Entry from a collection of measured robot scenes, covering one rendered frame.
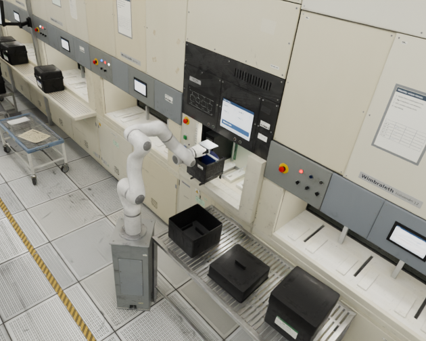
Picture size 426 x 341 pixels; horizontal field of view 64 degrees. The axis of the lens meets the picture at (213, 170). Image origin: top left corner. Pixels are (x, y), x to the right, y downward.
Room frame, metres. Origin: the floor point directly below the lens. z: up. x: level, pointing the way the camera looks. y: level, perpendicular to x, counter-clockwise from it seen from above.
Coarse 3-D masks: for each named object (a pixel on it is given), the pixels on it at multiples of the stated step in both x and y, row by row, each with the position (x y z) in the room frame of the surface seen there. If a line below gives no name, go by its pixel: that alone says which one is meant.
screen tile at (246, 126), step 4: (240, 112) 2.12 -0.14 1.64; (244, 112) 2.10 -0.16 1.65; (240, 116) 2.12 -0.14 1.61; (244, 116) 2.09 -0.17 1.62; (240, 120) 2.11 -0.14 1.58; (248, 120) 2.07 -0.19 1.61; (240, 124) 2.11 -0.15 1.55; (244, 124) 2.09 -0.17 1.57; (248, 124) 2.06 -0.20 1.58; (244, 128) 2.08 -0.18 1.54; (248, 128) 2.06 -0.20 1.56
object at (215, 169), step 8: (200, 144) 2.28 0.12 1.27; (208, 144) 2.29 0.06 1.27; (200, 160) 2.37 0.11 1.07; (216, 160) 2.20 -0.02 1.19; (192, 168) 2.24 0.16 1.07; (200, 168) 2.18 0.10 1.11; (208, 168) 2.16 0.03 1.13; (216, 168) 2.23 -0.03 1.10; (192, 176) 2.23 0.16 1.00; (200, 176) 2.17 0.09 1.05; (208, 176) 2.17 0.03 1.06; (216, 176) 2.23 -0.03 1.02; (200, 184) 2.18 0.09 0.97
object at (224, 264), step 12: (228, 252) 1.60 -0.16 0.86; (240, 252) 1.61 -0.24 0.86; (216, 264) 1.49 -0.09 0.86; (228, 264) 1.50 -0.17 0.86; (240, 264) 1.49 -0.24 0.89; (252, 264) 1.52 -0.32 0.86; (264, 264) 1.54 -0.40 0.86; (216, 276) 1.43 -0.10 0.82; (228, 276) 1.41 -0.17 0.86; (240, 276) 1.42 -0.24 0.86; (252, 276) 1.43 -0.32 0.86; (264, 276) 1.47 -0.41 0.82; (228, 288) 1.37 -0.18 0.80; (240, 288) 1.33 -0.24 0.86; (252, 288) 1.38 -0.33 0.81; (240, 300) 1.30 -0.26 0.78
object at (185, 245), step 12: (180, 216) 1.86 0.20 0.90; (192, 216) 1.95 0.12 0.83; (204, 216) 1.92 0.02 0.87; (168, 228) 1.78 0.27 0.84; (180, 228) 1.87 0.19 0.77; (192, 228) 1.89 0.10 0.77; (204, 228) 1.90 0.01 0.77; (216, 228) 1.75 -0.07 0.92; (180, 240) 1.69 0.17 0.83; (192, 240) 1.60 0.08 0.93; (204, 240) 1.67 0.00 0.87; (216, 240) 1.76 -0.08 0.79; (192, 252) 1.60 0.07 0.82
